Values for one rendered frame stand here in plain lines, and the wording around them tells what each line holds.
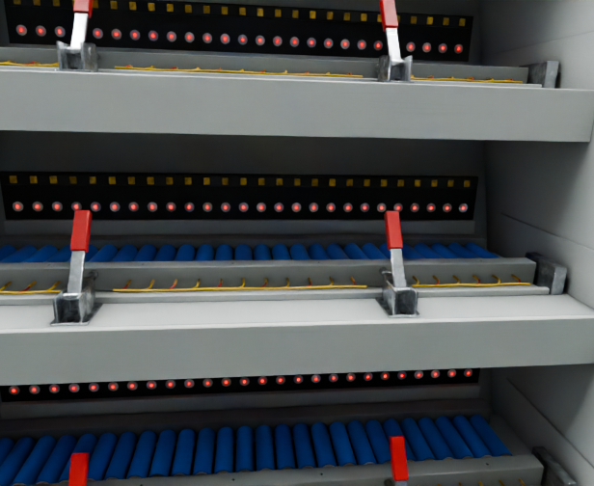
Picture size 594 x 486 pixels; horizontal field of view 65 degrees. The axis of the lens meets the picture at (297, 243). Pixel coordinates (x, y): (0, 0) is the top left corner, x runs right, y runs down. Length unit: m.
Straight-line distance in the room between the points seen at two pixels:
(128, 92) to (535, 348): 0.40
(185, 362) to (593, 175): 0.39
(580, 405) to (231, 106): 0.42
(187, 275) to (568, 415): 0.39
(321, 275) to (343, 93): 0.17
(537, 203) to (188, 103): 0.37
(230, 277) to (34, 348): 0.17
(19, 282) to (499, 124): 0.45
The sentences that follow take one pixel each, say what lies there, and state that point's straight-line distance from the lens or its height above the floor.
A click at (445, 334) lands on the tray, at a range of 0.41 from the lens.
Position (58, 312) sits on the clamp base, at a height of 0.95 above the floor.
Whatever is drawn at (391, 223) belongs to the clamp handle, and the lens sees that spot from 0.42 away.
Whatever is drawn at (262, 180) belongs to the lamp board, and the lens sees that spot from 0.53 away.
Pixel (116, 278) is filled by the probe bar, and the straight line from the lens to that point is 0.45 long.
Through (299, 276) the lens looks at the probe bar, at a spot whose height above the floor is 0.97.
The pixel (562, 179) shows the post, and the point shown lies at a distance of 0.53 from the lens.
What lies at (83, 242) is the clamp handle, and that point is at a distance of 0.41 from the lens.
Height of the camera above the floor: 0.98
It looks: 3 degrees up
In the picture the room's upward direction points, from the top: 1 degrees counter-clockwise
